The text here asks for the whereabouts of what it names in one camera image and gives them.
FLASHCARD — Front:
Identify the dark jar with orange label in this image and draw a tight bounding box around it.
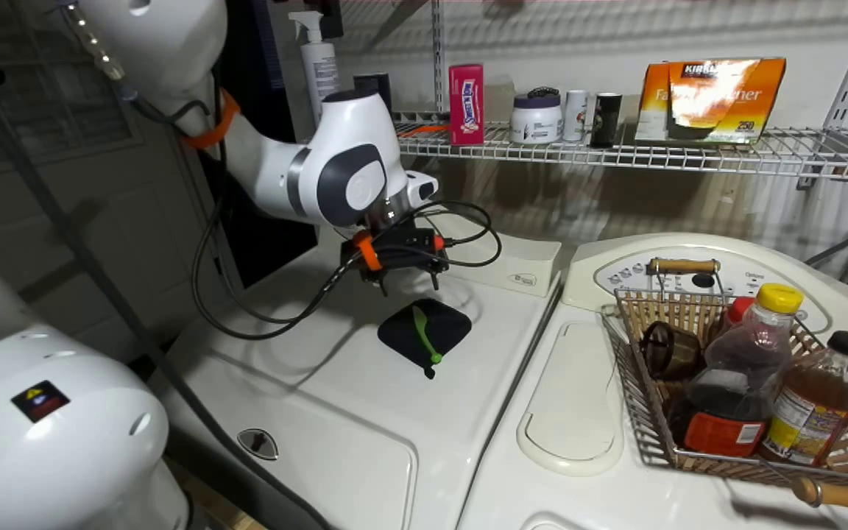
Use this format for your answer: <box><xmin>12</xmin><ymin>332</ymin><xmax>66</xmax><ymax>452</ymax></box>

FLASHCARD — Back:
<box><xmin>671</xmin><ymin>380</ymin><xmax>770</xmax><ymax>460</ymax></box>

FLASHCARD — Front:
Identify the white wire shelf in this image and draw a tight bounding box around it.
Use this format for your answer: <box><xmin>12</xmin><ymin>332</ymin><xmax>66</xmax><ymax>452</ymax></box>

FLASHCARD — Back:
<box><xmin>389</xmin><ymin>112</ymin><xmax>848</xmax><ymax>189</ymax></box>

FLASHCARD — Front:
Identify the orange plastic knife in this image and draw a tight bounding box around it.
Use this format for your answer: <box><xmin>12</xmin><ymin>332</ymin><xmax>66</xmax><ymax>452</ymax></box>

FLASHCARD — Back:
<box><xmin>396</xmin><ymin>121</ymin><xmax>449</xmax><ymax>142</ymax></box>

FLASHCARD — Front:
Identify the white can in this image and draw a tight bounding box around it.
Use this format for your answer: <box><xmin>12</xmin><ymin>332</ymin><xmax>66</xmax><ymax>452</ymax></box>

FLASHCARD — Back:
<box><xmin>561</xmin><ymin>84</ymin><xmax>595</xmax><ymax>146</ymax></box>

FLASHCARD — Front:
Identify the red cap bottle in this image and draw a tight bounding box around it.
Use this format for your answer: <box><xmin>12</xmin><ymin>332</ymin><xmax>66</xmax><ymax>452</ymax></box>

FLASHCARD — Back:
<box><xmin>721</xmin><ymin>293</ymin><xmax>758</xmax><ymax>332</ymax></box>

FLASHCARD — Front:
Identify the white dryer machine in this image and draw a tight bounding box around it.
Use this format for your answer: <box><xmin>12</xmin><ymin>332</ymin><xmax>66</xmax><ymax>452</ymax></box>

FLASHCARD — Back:
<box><xmin>455</xmin><ymin>230</ymin><xmax>848</xmax><ymax>530</ymax></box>

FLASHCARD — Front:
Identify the orange cardboard box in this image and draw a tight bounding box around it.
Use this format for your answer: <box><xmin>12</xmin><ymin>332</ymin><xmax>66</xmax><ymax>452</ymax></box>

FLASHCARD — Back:
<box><xmin>633</xmin><ymin>55</ymin><xmax>789</xmax><ymax>143</ymax></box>

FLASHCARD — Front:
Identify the white jar with dark lid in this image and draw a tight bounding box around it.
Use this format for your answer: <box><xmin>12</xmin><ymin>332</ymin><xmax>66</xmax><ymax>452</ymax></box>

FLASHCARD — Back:
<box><xmin>509</xmin><ymin>84</ymin><xmax>565</xmax><ymax>146</ymax></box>

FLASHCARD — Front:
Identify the dark cylindrical can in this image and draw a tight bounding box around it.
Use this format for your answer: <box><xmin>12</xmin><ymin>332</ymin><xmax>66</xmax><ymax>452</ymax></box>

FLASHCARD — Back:
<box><xmin>349</xmin><ymin>71</ymin><xmax>395</xmax><ymax>114</ymax></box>

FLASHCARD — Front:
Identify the black can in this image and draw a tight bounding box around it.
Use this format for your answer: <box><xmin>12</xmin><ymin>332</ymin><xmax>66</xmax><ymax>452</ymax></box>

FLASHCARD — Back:
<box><xmin>587</xmin><ymin>87</ymin><xmax>626</xmax><ymax>149</ymax></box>

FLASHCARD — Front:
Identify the black cloth pad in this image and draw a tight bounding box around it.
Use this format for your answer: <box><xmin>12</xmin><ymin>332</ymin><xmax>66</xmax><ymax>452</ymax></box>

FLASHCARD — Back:
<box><xmin>374</xmin><ymin>293</ymin><xmax>476</xmax><ymax>370</ymax></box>

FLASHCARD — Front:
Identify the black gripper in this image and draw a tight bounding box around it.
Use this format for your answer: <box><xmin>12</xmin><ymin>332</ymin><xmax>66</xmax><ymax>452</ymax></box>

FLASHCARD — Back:
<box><xmin>340</xmin><ymin>220</ymin><xmax>449</xmax><ymax>299</ymax></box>

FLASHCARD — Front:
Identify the white spray bottle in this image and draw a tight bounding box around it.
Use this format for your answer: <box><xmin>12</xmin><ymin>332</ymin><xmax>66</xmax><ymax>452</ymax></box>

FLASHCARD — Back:
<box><xmin>284</xmin><ymin>8</ymin><xmax>343</xmax><ymax>125</ymax></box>

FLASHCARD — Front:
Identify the pink and white box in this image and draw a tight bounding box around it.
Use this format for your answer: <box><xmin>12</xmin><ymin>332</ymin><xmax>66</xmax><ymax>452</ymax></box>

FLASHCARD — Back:
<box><xmin>445</xmin><ymin>62</ymin><xmax>487</xmax><ymax>149</ymax></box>

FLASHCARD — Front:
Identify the white washing machine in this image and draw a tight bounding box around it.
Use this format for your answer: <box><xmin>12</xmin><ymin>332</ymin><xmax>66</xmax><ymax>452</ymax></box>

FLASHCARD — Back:
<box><xmin>152</xmin><ymin>208</ymin><xmax>567</xmax><ymax>530</ymax></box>

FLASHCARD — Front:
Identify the wire basket with wooden handles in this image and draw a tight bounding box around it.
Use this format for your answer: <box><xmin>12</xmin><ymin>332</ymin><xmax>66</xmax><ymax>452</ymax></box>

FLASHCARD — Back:
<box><xmin>598</xmin><ymin>255</ymin><xmax>848</xmax><ymax>518</ymax></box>

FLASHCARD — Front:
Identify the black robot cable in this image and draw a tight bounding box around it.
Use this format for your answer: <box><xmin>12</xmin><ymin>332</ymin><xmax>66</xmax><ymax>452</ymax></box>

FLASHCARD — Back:
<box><xmin>191</xmin><ymin>196</ymin><xmax>506</xmax><ymax>343</ymax></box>

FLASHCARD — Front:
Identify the orange cable strap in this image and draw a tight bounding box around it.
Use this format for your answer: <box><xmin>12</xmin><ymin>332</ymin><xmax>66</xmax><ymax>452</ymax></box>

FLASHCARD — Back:
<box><xmin>184</xmin><ymin>90</ymin><xmax>241</xmax><ymax>152</ymax></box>

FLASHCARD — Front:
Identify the yellow cap sauce bottle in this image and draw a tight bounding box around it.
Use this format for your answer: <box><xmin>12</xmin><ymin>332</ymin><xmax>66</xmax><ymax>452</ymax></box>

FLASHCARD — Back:
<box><xmin>701</xmin><ymin>279</ymin><xmax>805</xmax><ymax>395</ymax></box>

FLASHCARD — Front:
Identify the black cap amber bottle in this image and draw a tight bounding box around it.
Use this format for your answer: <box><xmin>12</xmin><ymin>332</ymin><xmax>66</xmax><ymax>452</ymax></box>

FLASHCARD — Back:
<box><xmin>758</xmin><ymin>329</ymin><xmax>848</xmax><ymax>468</ymax></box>

